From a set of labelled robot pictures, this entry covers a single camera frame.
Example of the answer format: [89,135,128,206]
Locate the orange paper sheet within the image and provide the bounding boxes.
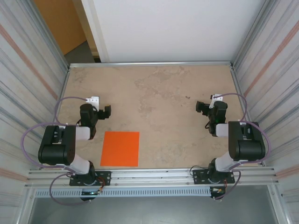
[100,131,140,167]

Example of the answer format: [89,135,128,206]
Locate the grey metal sheet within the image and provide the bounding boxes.
[28,197,281,224]

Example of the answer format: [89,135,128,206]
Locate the corrugated translucent side panel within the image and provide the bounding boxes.
[0,0,70,224]
[233,0,299,224]

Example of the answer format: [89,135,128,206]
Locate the small circuit board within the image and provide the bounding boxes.
[210,186,227,196]
[80,189,105,196]

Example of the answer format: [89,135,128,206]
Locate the brown wooden door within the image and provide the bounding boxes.
[34,0,88,56]

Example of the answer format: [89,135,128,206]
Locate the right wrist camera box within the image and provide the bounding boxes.
[209,93,224,109]

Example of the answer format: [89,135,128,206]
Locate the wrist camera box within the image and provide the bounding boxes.
[209,93,224,109]
[84,96,100,109]

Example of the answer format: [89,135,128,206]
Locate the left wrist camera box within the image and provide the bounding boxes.
[84,96,100,109]

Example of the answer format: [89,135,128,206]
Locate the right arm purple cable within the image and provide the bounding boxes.
[213,92,273,201]

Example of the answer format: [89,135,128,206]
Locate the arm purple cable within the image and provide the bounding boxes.
[21,96,94,206]
[213,92,273,201]

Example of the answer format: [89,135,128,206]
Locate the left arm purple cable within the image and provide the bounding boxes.
[21,96,94,206]

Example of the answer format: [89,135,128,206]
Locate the aluminium side rail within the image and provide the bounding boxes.
[41,66,71,170]
[230,66,265,167]

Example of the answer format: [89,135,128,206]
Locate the slim aluminium end rail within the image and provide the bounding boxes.
[69,61,234,69]

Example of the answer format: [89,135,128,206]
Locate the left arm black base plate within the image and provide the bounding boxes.
[69,171,111,187]

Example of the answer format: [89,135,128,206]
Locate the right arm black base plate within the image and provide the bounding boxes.
[192,169,235,185]

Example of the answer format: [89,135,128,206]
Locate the wide aluminium mounting rail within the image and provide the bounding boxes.
[23,166,281,189]

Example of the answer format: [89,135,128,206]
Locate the white door frame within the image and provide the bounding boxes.
[80,0,110,63]

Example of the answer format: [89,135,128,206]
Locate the grey slotted cable duct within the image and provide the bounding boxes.
[34,188,212,198]

